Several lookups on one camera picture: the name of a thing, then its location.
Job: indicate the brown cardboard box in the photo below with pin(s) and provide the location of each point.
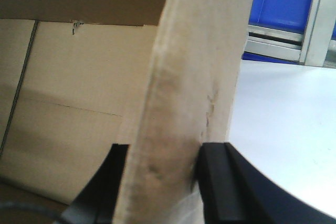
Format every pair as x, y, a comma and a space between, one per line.
78, 76

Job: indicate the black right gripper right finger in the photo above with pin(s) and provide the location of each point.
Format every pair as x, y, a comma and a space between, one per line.
233, 191

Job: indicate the metal shelf frame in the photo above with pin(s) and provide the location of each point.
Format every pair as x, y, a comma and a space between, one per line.
309, 32

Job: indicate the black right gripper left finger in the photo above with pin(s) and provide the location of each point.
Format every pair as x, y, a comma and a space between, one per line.
97, 201

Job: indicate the blue bin on shelf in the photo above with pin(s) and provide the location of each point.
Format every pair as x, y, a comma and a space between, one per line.
281, 1

